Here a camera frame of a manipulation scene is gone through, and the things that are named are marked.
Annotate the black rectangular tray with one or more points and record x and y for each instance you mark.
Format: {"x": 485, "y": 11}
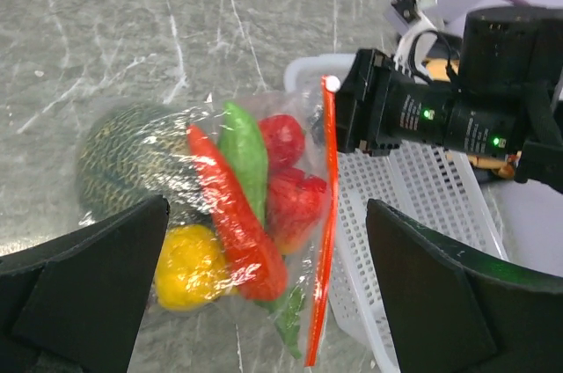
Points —
{"x": 488, "y": 170}

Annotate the white plastic perforated basket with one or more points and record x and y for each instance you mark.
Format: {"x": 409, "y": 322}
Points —
{"x": 434, "y": 187}

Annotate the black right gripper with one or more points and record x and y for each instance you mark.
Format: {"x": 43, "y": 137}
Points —
{"x": 499, "y": 98}

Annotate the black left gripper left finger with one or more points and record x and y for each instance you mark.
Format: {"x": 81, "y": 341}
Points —
{"x": 81, "y": 297}

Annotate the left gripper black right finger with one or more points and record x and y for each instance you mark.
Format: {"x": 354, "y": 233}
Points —
{"x": 453, "y": 308}

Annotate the green netted melon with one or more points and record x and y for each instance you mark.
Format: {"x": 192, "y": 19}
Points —
{"x": 135, "y": 151}

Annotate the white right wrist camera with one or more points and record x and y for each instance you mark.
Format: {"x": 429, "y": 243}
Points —
{"x": 424, "y": 53}

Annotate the red orange mango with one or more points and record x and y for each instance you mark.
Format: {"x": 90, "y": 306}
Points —
{"x": 284, "y": 139}

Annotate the green bitter gourd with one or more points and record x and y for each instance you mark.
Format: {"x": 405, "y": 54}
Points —
{"x": 242, "y": 144}

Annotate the clear zip top bag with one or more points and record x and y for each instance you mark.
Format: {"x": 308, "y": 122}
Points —
{"x": 308, "y": 267}

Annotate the orange carrot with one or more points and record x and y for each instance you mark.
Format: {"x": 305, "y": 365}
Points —
{"x": 257, "y": 268}

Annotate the yellow bell pepper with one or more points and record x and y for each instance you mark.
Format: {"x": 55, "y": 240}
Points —
{"x": 191, "y": 270}

